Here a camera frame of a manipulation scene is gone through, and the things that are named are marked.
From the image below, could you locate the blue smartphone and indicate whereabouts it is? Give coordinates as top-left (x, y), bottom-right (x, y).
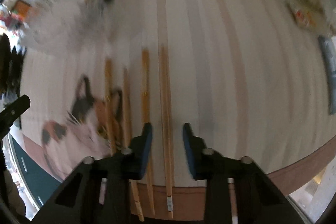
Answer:
top-left (318, 35), bottom-right (336, 115)

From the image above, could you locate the wooden chopstick with white label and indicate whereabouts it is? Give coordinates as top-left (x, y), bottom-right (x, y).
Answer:
top-left (159, 45), bottom-right (174, 219)

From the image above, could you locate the clear plastic utensil tray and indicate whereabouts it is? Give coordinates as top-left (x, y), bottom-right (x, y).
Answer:
top-left (21, 0), bottom-right (110, 56)

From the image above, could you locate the red white card packet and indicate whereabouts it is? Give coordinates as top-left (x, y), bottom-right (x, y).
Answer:
top-left (288, 3), bottom-right (317, 30)

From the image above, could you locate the thin wooden chopstick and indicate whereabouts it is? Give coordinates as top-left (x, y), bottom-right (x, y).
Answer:
top-left (104, 58), bottom-right (117, 155)

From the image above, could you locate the wooden chopstick with worn tip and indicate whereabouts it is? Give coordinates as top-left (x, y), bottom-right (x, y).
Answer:
top-left (122, 67), bottom-right (145, 222)

